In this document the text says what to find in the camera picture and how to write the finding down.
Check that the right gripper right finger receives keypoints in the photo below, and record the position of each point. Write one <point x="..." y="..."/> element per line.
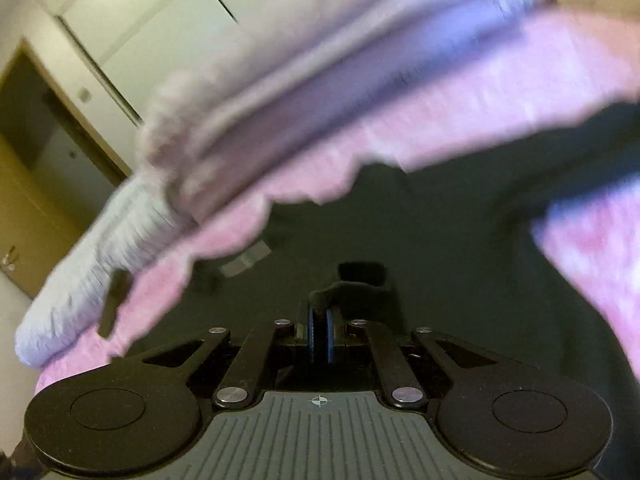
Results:
<point x="491" y="412"/>

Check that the white wardrobe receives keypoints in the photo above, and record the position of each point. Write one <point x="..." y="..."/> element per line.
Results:
<point x="137" y="44"/>

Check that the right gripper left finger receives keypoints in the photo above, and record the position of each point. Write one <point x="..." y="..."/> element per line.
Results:
<point x="199" y="407"/>

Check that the pink floral bed blanket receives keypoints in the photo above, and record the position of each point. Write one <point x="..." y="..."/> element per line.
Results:
<point x="563" y="64"/>

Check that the folded lilac blanket stack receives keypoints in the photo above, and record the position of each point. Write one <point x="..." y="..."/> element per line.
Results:
<point x="286" y="76"/>

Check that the wooden door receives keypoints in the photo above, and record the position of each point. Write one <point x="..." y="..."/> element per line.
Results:
<point x="56" y="171"/>

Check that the light grey striped pillow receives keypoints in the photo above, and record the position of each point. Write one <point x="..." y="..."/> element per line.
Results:
<point x="138" y="222"/>

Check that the black garment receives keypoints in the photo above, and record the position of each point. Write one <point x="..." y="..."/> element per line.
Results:
<point x="454" y="239"/>

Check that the black remote control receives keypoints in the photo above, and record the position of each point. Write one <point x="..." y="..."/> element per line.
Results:
<point x="117" y="293"/>

